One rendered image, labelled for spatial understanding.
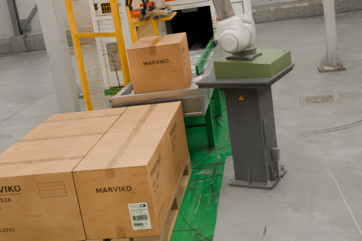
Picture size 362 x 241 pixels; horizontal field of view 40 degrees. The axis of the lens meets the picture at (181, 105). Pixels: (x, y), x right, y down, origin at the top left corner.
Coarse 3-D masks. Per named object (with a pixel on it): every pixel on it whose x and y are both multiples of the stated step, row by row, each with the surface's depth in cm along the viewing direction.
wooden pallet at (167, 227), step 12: (180, 180) 356; (180, 192) 337; (180, 204) 322; (168, 216) 306; (168, 228) 291; (84, 240) 271; (96, 240) 266; (108, 240) 267; (120, 240) 263; (132, 240) 264; (144, 240) 261; (156, 240) 260; (168, 240) 278
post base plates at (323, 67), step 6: (324, 54) 628; (324, 60) 630; (318, 66) 639; (324, 66) 632; (330, 66) 625; (336, 66) 624; (342, 66) 614; (324, 72) 616; (78, 84) 687; (78, 90) 689; (78, 96) 674
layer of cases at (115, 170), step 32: (64, 128) 338; (96, 128) 326; (128, 128) 316; (160, 128) 306; (0, 160) 290; (32, 160) 282; (64, 160) 274; (96, 160) 266; (128, 160) 259; (160, 160) 279; (0, 192) 266; (32, 192) 263; (64, 192) 260; (96, 192) 258; (128, 192) 255; (160, 192) 272; (0, 224) 272; (32, 224) 269; (64, 224) 266; (96, 224) 263; (128, 224) 260; (160, 224) 265
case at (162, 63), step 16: (128, 48) 374; (144, 48) 369; (160, 48) 368; (176, 48) 367; (144, 64) 372; (160, 64) 371; (176, 64) 370; (144, 80) 375; (160, 80) 374; (176, 80) 373
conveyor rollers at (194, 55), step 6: (204, 48) 581; (192, 54) 556; (198, 54) 547; (210, 54) 536; (192, 60) 521; (192, 66) 487; (204, 66) 476; (192, 72) 460; (192, 78) 434; (198, 78) 433; (192, 84) 408; (132, 90) 418
